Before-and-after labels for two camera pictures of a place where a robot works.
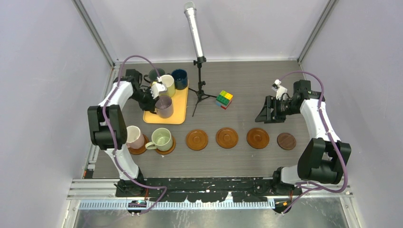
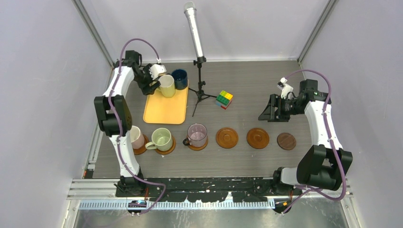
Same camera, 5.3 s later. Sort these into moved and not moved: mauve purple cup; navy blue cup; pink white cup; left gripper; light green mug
Moved: mauve purple cup; left gripper
Not moved: light green mug; pink white cup; navy blue cup
